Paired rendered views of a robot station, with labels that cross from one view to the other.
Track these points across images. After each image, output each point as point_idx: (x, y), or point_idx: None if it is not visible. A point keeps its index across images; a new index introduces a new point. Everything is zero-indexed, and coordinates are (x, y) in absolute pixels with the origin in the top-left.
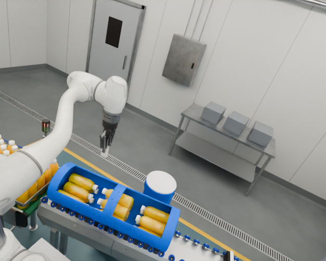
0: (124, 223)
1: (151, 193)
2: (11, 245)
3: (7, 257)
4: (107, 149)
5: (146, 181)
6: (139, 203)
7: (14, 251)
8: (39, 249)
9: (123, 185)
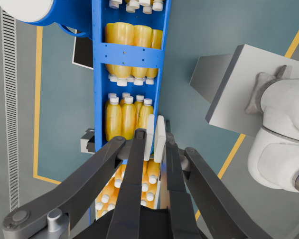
0: (166, 22)
1: (61, 2)
2: None
3: None
4: (162, 131)
5: (42, 18)
6: (102, 14)
7: (294, 144)
8: (222, 118)
9: (99, 51)
